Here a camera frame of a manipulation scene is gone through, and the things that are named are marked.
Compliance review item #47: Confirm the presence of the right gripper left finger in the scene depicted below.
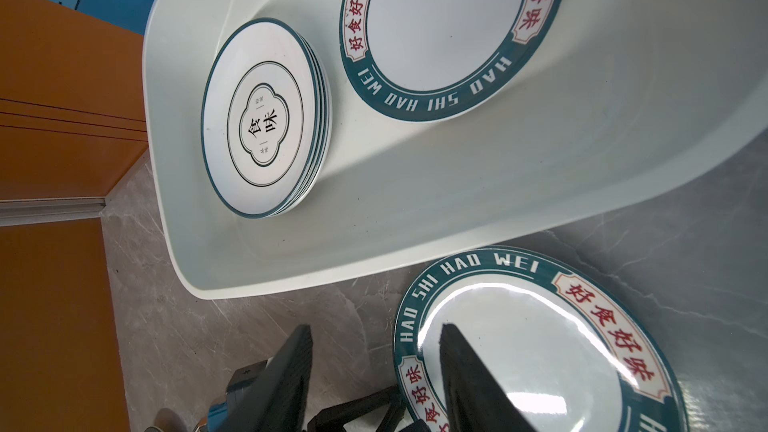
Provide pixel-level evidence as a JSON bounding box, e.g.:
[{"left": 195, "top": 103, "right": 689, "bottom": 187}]
[{"left": 218, "top": 324, "right": 313, "bottom": 432}]

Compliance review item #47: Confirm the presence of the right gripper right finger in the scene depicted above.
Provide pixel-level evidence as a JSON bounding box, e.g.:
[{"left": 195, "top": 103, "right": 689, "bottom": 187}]
[{"left": 439, "top": 324, "right": 535, "bottom": 432}]

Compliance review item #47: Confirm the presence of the cloud pattern white plate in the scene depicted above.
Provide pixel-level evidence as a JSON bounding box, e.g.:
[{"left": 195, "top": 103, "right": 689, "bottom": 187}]
[{"left": 200, "top": 17, "right": 332, "bottom": 219}]

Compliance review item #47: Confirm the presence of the white plastic bin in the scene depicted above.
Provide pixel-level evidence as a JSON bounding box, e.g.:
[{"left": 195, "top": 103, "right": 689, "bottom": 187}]
[{"left": 143, "top": 0, "right": 767, "bottom": 299}]

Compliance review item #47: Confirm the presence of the green lettered rim plate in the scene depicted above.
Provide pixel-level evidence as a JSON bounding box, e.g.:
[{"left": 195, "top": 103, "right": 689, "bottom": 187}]
[{"left": 339, "top": 0, "right": 562, "bottom": 122}]

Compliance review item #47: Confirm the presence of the left aluminium corner post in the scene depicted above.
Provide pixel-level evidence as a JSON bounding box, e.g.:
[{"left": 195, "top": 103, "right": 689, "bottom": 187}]
[{"left": 1, "top": 197, "right": 106, "bottom": 227}]

